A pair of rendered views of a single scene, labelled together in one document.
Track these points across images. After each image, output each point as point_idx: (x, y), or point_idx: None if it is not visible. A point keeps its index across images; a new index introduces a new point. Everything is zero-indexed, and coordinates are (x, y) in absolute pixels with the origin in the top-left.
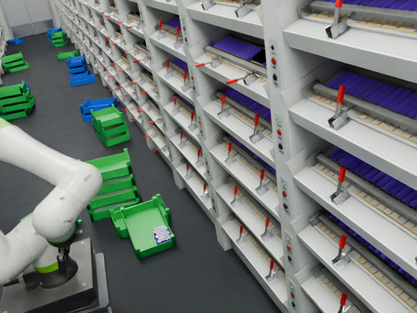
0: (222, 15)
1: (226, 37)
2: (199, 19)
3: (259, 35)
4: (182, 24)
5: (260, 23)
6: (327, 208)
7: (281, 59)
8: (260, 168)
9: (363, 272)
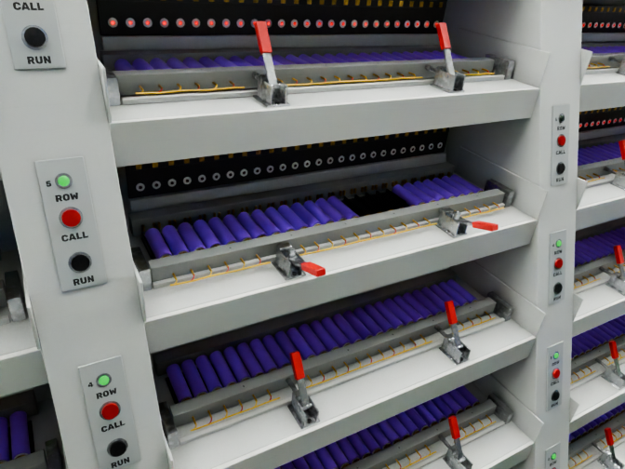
0: (396, 99)
1: (155, 229)
2: (211, 150)
3: (511, 113)
4: (52, 204)
5: (526, 87)
6: (616, 314)
7: (573, 132)
8: (399, 451)
9: (623, 366)
